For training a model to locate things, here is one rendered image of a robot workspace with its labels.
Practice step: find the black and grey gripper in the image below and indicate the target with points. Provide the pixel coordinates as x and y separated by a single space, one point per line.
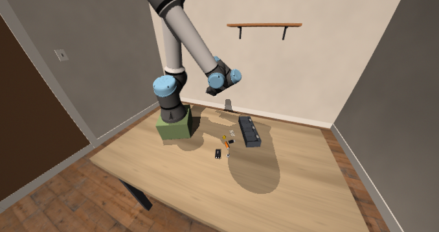
214 92

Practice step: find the dark grey rack of three bins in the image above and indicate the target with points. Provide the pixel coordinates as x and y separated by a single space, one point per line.
250 135

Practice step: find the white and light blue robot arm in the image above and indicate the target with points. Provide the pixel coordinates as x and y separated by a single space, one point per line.
178 28

